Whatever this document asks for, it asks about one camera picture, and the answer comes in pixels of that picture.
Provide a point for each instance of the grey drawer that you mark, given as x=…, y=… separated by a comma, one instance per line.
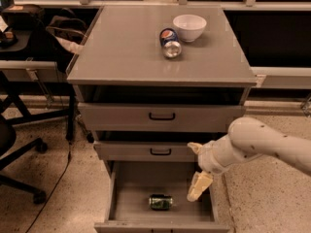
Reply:
x=134, y=117
x=135, y=151
x=132, y=184

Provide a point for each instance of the blue Pepsi can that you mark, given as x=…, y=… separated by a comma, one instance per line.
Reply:
x=170, y=43

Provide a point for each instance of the black drawer handle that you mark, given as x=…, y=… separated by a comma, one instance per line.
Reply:
x=160, y=152
x=162, y=117

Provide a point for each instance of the black middle drawer handle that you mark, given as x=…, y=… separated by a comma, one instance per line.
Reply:
x=160, y=152

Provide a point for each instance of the grey drawer cabinet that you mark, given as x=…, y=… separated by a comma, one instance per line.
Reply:
x=122, y=63

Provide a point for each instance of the black top drawer handle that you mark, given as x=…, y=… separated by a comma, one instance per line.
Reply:
x=162, y=117

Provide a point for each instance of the middle grey drawer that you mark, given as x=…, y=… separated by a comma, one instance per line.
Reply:
x=135, y=151

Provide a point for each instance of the dark bag on desk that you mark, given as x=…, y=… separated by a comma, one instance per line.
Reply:
x=69, y=32

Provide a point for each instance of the grey side desk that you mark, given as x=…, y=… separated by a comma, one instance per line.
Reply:
x=37, y=78

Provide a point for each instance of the bottom grey drawer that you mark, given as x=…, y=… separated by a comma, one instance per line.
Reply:
x=132, y=184

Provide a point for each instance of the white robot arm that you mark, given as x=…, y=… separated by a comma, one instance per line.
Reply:
x=247, y=139

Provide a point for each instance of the white bowl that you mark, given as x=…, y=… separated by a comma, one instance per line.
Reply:
x=189, y=27

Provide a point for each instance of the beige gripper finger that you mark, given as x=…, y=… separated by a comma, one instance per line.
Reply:
x=199, y=183
x=195, y=147

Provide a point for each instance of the green soda can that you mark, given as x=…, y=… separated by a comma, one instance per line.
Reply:
x=160, y=202

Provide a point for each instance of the black office chair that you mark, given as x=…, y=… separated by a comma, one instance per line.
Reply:
x=8, y=137

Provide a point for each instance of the top grey drawer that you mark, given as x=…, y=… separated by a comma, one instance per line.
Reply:
x=134, y=117

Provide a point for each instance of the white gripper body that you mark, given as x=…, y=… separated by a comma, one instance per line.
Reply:
x=206, y=159

